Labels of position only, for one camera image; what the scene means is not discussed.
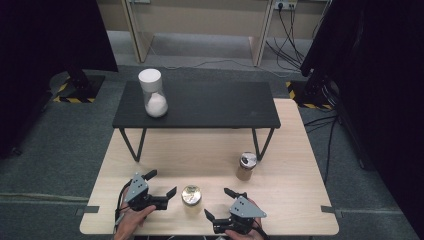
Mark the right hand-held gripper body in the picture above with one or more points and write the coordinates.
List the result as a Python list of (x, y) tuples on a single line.
[(246, 208)]

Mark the white lid glass jar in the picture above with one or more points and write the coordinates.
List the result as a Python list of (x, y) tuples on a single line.
[(151, 86)]

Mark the person's right hand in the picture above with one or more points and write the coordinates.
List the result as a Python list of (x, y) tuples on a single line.
[(245, 236)]

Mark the white power strip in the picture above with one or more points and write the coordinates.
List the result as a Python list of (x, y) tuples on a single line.
[(286, 5)]

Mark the person's left hand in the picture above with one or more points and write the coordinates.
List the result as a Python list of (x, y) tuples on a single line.
[(133, 225)]

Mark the black curtain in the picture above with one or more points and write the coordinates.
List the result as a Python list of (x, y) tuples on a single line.
[(383, 83), (50, 33)]

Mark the grey tape strip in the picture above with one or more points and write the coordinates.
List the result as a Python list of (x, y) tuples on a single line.
[(328, 209), (88, 210)]

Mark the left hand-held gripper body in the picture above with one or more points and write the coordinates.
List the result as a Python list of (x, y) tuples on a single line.
[(136, 190)]

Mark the black metal leg shelf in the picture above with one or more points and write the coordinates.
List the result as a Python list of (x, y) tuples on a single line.
[(216, 103)]

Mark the gold lid glass jar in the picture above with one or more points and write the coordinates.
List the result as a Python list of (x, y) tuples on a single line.
[(191, 195)]

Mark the black stand base striped tape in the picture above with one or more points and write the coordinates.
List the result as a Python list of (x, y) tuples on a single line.
[(313, 93), (80, 86)]

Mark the beige wooden desk frame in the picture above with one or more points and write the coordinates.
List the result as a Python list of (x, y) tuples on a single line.
[(136, 40)]

